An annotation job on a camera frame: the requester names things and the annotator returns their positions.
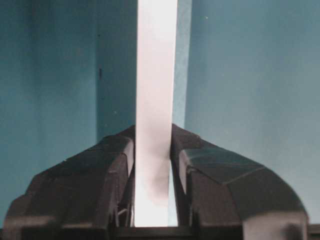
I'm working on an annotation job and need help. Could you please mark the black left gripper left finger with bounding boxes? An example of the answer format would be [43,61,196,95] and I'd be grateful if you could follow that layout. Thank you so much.
[2,126,135,240]

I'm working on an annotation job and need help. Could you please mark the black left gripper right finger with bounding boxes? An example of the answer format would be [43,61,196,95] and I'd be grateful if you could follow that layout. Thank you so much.
[170,125,309,240]

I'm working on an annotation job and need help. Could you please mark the white wooden board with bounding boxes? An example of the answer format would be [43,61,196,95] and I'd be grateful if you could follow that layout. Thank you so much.
[134,0,178,227]

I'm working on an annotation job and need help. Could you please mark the teal table cloth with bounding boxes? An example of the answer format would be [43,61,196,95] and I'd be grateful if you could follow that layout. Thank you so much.
[0,0,320,223]

